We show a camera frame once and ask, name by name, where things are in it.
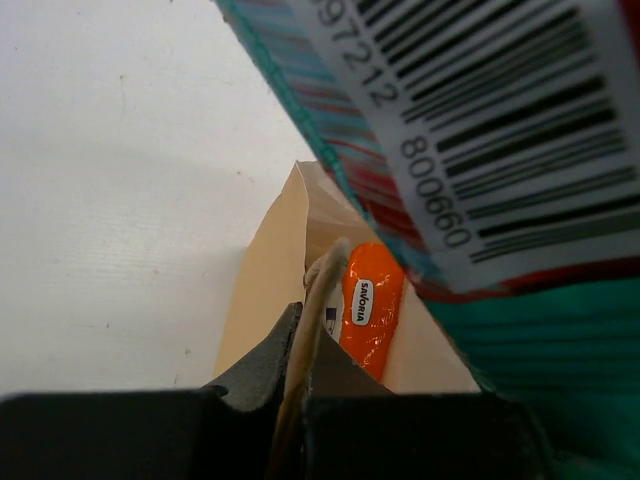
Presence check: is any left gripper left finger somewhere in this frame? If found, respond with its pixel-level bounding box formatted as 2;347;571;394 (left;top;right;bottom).
202;302;303;412

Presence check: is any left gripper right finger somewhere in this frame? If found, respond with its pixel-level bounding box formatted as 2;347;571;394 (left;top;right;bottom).
309;330;393;399

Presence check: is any orange Fox's candy bag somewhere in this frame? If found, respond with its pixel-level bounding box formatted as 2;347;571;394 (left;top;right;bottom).
339;242;405;381

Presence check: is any brown paper bag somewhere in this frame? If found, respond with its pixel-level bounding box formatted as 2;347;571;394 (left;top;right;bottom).
214;162;479;393

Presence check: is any teal snack bag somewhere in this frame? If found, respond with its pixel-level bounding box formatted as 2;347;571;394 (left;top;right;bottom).
219;1;639;479

